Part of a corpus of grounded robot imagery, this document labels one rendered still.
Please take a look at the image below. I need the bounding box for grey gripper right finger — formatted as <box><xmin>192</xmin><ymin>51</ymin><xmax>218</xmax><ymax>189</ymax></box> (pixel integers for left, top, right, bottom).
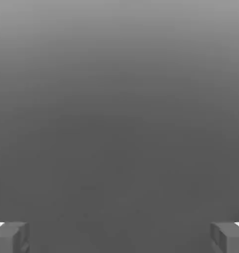
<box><xmin>209</xmin><ymin>221</ymin><xmax>239</xmax><ymax>253</ymax></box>

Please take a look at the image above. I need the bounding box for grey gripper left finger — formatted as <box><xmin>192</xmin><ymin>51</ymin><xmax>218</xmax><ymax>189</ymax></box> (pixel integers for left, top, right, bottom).
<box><xmin>0</xmin><ymin>221</ymin><xmax>31</xmax><ymax>253</ymax></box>

